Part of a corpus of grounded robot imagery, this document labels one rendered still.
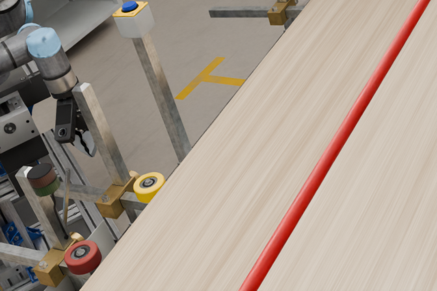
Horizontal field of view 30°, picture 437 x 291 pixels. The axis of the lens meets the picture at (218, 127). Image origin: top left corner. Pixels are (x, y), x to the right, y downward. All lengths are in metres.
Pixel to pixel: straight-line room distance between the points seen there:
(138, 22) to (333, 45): 0.57
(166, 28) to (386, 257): 3.41
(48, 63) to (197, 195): 0.48
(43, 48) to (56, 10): 3.34
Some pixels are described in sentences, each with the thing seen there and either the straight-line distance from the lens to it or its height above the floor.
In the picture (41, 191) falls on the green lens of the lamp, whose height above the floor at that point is 1.07.
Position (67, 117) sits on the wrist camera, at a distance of 2.01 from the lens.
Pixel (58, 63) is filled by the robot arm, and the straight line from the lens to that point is 1.97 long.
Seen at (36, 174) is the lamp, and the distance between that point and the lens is 1.80.
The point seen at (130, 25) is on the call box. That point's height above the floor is 1.19.
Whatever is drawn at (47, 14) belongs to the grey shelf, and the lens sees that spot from 5.24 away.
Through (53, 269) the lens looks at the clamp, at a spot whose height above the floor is 0.86.
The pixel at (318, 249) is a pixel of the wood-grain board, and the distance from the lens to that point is 1.65.
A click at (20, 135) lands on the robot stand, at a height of 0.93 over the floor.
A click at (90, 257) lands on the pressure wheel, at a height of 0.91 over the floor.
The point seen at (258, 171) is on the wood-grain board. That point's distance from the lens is 1.89.
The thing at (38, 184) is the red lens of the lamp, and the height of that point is 1.09.
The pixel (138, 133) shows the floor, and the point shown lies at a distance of 3.93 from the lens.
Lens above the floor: 2.02
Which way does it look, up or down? 33 degrees down
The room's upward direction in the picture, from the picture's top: 19 degrees counter-clockwise
